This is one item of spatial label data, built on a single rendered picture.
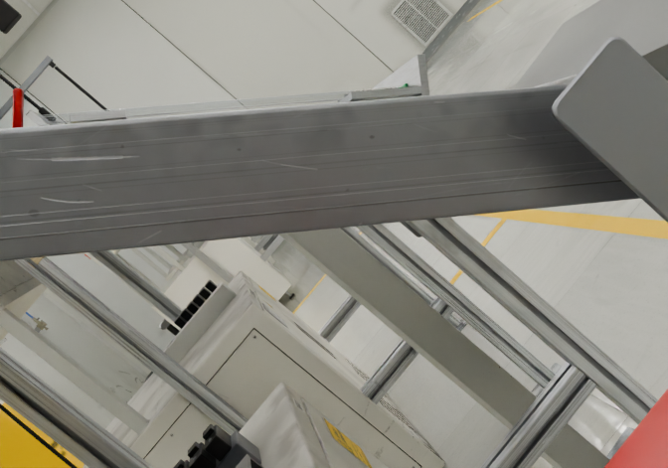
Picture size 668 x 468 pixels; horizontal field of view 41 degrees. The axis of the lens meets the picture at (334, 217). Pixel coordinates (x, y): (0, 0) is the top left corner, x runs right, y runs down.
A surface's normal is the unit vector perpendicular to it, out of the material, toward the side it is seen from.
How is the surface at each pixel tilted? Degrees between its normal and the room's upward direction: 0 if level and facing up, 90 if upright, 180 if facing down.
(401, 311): 90
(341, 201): 90
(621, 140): 90
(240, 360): 90
